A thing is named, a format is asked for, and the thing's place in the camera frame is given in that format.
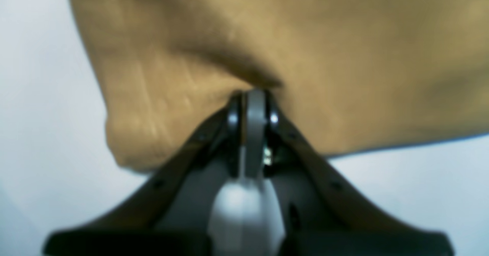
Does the brown T-shirt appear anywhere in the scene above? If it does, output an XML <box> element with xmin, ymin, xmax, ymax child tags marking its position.
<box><xmin>70</xmin><ymin>0</ymin><xmax>489</xmax><ymax>171</ymax></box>

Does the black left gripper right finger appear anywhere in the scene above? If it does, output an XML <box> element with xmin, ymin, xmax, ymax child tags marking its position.
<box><xmin>244</xmin><ymin>89</ymin><xmax>454</xmax><ymax>256</ymax></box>

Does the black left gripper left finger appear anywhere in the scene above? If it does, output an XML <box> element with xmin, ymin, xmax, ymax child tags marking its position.
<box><xmin>43</xmin><ymin>92</ymin><xmax>243</xmax><ymax>256</ymax></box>

